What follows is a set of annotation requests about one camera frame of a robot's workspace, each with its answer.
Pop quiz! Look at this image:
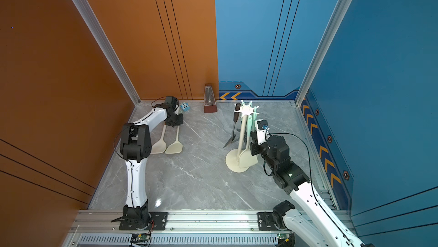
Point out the left green circuit board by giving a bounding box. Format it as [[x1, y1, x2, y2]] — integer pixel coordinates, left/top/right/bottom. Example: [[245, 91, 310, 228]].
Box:
[[130, 233, 152, 247]]

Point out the cream utensil rack stand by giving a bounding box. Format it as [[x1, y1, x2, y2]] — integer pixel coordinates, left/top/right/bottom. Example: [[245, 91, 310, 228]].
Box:
[[225, 101, 258, 173]]

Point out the right green circuit board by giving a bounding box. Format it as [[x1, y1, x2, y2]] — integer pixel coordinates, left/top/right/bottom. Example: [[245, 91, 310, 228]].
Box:
[[276, 233, 291, 245]]

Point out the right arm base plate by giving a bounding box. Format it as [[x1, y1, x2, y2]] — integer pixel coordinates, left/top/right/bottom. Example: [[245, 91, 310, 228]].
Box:
[[257, 212, 285, 231]]

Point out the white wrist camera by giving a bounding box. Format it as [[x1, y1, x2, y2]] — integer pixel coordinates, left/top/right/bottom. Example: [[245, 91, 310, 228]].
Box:
[[255, 119, 269, 145], [174, 106, 181, 114]]

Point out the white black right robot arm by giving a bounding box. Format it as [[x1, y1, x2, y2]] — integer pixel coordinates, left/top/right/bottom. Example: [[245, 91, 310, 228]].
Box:
[[250, 134, 373, 247]]

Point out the cream spatula mint handle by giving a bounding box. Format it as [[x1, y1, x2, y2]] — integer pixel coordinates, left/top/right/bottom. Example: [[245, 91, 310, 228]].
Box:
[[165, 126, 183, 155]]

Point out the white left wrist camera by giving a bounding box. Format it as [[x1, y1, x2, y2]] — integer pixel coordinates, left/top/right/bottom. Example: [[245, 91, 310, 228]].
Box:
[[174, 106, 181, 114]]

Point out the aluminium rail frame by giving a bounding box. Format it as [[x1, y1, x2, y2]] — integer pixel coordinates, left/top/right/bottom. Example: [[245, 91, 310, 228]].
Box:
[[61, 209, 360, 247]]

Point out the cream turner mint handle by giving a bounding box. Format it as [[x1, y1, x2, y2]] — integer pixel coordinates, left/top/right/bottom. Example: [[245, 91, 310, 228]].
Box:
[[239, 115, 258, 171]]

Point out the green circuit board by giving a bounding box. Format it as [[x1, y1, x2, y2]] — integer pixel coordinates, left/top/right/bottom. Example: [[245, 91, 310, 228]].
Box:
[[276, 233, 291, 245], [130, 233, 152, 247]]

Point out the small blue toy cube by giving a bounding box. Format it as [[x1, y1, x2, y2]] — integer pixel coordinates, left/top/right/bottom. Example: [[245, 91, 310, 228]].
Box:
[[179, 102, 190, 113]]

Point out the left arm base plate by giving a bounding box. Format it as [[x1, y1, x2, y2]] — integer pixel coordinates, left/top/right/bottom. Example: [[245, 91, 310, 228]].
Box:
[[119, 212, 168, 231]]

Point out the dark metal trowel spatula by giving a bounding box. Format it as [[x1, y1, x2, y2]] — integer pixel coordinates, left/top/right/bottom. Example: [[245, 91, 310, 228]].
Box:
[[224, 102, 241, 148]]

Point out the cream spatula wooden handle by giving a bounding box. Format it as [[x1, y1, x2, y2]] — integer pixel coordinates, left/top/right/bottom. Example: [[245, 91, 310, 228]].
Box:
[[151, 125, 167, 154]]

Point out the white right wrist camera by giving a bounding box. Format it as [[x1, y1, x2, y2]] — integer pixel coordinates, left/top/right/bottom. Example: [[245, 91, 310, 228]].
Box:
[[255, 119, 269, 145]]

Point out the dark red metronome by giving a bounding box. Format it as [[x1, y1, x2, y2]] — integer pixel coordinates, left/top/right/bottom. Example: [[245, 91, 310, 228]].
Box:
[[204, 85, 217, 113]]

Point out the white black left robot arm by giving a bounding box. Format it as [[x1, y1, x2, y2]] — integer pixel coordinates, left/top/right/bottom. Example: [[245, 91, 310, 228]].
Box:
[[112, 96, 184, 231]]

